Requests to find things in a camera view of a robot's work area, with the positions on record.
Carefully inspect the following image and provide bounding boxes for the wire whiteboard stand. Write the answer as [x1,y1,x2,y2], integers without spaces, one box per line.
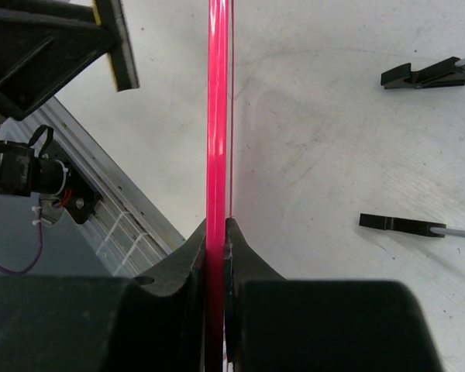
[359,57,465,238]

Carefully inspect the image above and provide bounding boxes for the aluminium table frame rail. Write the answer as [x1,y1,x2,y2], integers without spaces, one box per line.
[11,98,185,277]

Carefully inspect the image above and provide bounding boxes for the pink framed whiteboard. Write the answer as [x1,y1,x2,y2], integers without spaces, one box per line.
[204,1,234,371]

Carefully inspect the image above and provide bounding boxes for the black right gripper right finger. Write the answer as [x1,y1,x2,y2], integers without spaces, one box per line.
[225,218,443,371]

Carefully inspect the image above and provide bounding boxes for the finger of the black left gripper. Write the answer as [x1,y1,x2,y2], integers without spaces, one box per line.
[0,1,115,120]

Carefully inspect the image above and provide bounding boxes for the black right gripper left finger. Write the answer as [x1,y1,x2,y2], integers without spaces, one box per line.
[0,225,205,371]

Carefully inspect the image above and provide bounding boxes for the yellow black whiteboard eraser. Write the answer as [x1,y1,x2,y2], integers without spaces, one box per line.
[93,0,140,91]

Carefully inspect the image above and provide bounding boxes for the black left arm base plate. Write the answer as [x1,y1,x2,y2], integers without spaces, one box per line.
[41,139,102,225]

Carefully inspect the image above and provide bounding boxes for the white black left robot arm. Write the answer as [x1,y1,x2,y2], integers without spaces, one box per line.
[0,1,114,196]

